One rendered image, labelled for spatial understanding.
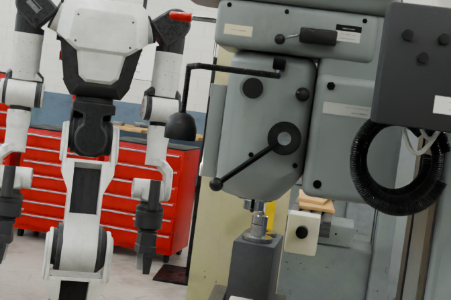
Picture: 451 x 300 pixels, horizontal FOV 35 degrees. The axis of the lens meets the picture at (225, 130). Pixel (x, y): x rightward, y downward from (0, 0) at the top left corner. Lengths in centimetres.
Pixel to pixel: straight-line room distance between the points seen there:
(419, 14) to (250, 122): 45
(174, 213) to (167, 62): 401
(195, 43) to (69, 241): 871
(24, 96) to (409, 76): 133
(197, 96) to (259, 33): 923
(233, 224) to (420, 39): 225
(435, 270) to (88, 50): 122
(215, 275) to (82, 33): 162
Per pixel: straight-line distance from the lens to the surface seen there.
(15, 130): 229
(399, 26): 127
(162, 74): 230
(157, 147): 230
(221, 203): 339
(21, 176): 228
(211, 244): 343
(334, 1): 151
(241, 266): 209
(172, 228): 626
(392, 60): 126
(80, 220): 221
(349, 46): 151
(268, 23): 151
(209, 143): 162
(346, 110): 150
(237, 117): 153
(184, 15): 174
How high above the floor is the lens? 153
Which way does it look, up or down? 3 degrees down
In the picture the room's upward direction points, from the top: 8 degrees clockwise
